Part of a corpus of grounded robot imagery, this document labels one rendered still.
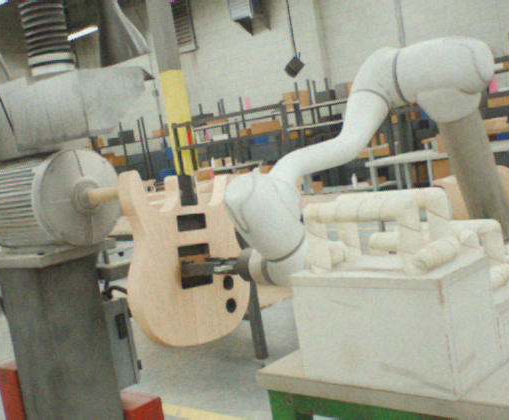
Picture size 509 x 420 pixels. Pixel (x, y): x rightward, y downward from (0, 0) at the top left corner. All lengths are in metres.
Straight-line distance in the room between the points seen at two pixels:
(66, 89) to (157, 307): 0.51
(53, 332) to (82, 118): 0.68
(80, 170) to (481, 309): 1.13
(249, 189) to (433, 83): 0.56
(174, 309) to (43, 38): 0.68
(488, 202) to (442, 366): 0.89
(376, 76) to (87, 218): 0.80
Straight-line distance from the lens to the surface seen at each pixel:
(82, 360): 2.10
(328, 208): 1.10
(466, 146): 1.80
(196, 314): 1.72
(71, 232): 1.88
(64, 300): 2.05
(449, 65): 1.69
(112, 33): 1.81
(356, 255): 1.20
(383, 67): 1.76
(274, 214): 1.35
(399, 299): 1.05
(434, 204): 1.10
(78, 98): 1.60
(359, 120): 1.69
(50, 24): 1.77
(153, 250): 1.64
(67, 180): 1.88
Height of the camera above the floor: 1.33
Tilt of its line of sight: 6 degrees down
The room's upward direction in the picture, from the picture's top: 9 degrees counter-clockwise
